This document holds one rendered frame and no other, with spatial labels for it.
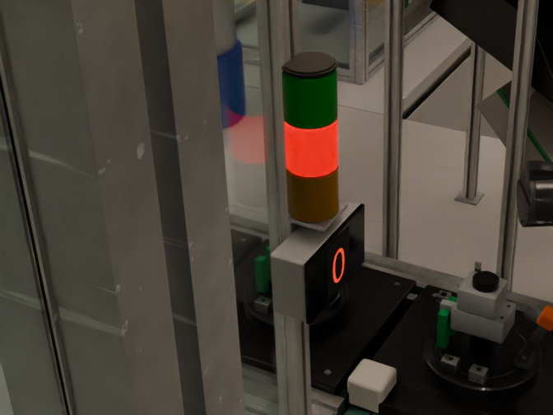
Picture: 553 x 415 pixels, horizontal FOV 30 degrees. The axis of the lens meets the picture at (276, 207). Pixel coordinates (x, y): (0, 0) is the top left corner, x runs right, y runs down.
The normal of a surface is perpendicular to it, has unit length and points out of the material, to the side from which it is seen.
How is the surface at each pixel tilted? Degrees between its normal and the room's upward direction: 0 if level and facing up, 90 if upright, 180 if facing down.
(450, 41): 0
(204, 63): 90
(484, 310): 90
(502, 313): 0
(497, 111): 90
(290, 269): 90
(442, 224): 0
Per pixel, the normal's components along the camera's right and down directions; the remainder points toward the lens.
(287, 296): -0.50, 0.47
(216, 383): 0.87, 0.23
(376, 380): -0.04, -0.85
